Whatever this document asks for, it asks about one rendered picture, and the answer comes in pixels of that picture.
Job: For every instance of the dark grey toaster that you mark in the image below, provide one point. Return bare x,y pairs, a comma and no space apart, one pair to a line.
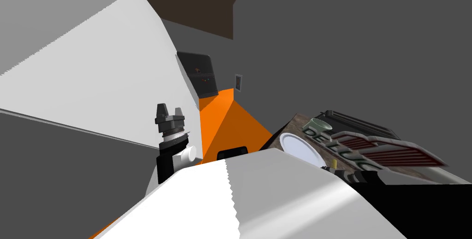
365,123

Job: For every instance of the small yellow object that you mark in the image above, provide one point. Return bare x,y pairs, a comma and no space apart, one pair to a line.
334,163

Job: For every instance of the small framed wall picture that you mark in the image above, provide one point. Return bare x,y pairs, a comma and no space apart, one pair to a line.
238,82

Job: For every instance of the dark grey cabinet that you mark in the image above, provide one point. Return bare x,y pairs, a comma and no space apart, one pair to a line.
201,75

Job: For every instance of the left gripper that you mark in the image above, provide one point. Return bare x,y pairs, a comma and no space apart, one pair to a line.
170,124

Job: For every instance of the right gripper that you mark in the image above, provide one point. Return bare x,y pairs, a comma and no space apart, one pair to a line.
346,175

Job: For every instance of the pale green cup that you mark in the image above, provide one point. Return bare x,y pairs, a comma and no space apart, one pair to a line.
320,125

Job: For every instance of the white round plate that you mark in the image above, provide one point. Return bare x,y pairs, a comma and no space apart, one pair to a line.
300,148

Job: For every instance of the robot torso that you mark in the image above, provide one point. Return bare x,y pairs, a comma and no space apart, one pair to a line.
258,194

